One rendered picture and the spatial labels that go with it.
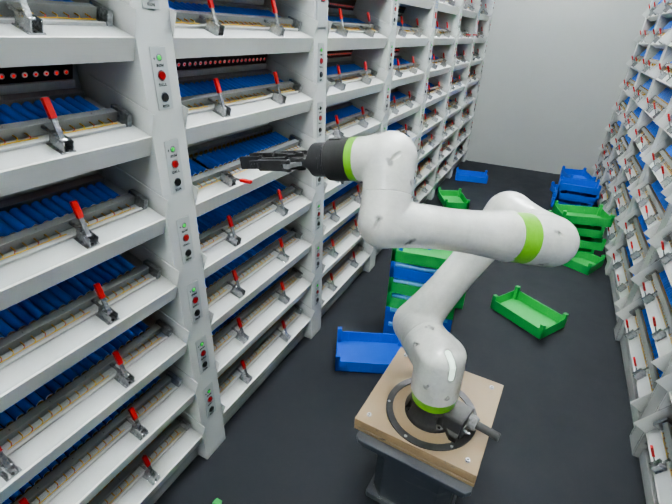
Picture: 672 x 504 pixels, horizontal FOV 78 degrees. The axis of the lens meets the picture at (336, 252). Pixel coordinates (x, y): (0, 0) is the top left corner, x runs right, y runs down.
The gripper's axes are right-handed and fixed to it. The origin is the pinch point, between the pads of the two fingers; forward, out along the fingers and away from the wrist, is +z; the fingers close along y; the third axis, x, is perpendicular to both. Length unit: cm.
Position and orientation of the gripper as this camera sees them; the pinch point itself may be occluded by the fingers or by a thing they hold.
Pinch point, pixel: (257, 160)
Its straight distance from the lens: 106.0
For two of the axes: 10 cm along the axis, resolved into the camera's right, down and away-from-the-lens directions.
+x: 1.2, 9.1, 3.9
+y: -4.7, 4.0, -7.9
